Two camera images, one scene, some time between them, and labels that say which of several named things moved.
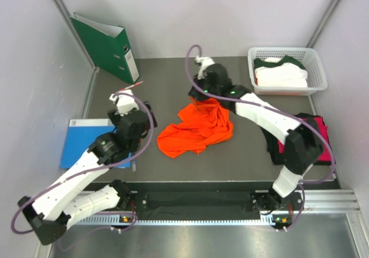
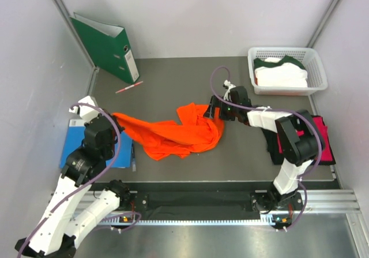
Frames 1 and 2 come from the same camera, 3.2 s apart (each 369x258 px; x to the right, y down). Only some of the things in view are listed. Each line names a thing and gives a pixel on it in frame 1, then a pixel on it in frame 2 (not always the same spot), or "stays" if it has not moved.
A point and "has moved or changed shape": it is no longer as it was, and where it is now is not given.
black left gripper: x=149 y=123 to x=87 y=122
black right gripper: x=195 y=93 to x=215 y=103
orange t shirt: x=202 y=123 has moved or changed shape
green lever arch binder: x=108 y=46 stays
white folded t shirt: x=283 y=75 stays
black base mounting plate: x=211 y=205 stays
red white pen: x=131 y=86 stays
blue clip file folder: x=81 y=135 stays
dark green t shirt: x=259 y=62 stays
